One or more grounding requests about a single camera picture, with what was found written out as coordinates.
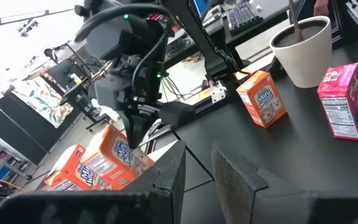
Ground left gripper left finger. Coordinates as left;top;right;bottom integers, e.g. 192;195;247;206
0;139;187;224

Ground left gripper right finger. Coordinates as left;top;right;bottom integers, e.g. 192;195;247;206
211;142;358;224

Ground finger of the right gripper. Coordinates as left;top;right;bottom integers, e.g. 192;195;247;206
117;110;139;150
135;111;155;147

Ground orange Mini Wheats cereal box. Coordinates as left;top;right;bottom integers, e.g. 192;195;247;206
236;70;288;129
44;143;114;192
80;123;155;190

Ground red Froot Loops cereal box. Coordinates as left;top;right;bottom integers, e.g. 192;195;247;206
316;61;358;142

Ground background robot workstation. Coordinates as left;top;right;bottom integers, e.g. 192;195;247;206
44;42;111;131

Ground floral print panel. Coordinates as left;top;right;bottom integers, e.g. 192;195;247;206
11;76;74;129

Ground black partition panels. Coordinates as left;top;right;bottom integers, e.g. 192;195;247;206
0;93;83;166

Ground dark operator desk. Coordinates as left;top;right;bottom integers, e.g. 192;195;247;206
166;0;291;69

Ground black computer keyboard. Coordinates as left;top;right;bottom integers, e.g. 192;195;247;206
224;0;264;35

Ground white plant pot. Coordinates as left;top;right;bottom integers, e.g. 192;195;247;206
268;15;334;89

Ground person's hand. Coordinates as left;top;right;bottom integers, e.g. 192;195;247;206
313;0;331;17

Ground loose floor cables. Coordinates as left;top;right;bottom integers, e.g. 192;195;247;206
160;73;198;102

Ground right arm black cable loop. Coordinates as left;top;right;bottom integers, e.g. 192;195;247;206
74;2;174;44

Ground silver metal bracket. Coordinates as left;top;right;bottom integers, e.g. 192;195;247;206
209;80;229;104

